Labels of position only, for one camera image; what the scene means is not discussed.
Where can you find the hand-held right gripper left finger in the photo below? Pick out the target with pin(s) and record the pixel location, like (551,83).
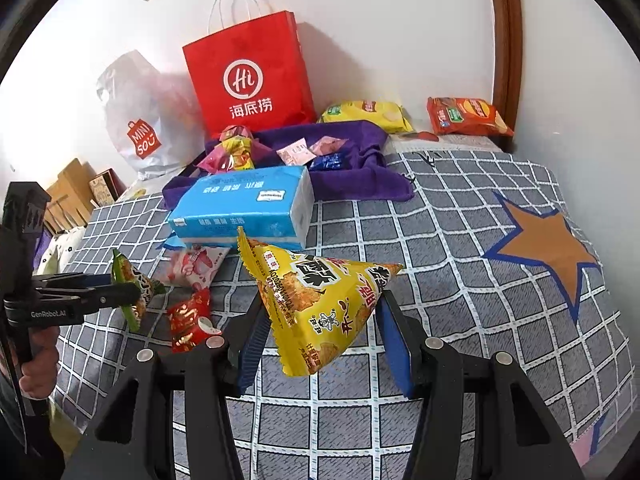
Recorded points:
(249,355)

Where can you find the green snack packet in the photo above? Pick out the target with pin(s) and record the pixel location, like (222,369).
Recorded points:
(127,267)

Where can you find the brown door frame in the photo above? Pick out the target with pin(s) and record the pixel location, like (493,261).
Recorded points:
(507,35)

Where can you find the orange chips bag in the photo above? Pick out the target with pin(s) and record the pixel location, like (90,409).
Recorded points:
(465,115)

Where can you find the dark patterned box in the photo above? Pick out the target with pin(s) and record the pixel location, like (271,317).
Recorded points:
(105,187)

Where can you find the wooden box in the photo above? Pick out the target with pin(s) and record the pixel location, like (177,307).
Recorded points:
(67,195)

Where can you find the small blue snack packet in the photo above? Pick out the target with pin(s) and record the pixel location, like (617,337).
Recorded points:
(327,162)

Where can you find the small yellow red snack packet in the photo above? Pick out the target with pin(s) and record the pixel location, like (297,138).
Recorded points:
(240,152)

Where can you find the person's left hand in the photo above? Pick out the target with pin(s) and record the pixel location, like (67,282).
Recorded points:
(42,375)

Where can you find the white spotted cloth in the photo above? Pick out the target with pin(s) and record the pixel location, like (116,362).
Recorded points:
(60,255)

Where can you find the white red snack packet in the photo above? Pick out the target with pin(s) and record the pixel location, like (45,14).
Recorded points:
(197,265)

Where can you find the white plastic bag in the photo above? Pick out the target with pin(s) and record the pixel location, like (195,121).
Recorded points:
(140,100)

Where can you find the red paper bag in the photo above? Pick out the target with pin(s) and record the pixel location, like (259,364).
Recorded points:
(250,60)

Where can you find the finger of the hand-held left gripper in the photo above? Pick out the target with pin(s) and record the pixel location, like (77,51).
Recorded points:
(110,299)
(75,280)

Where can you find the yellow pyramid snack packet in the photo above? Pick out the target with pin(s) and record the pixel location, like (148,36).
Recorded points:
(310,300)

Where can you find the purple cloth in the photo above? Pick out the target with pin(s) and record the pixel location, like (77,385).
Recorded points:
(350,180)

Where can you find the magenta snack packet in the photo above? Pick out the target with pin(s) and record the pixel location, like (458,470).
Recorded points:
(212,160)

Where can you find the blue tissue pack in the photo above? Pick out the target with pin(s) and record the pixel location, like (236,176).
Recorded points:
(240,200)

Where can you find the yellow chips bag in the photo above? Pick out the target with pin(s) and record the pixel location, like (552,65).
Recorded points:
(365,112)

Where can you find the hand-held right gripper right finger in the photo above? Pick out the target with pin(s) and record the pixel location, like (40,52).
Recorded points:
(397,345)

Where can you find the grey checked bedsheet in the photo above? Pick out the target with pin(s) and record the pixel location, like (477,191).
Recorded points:
(450,260)

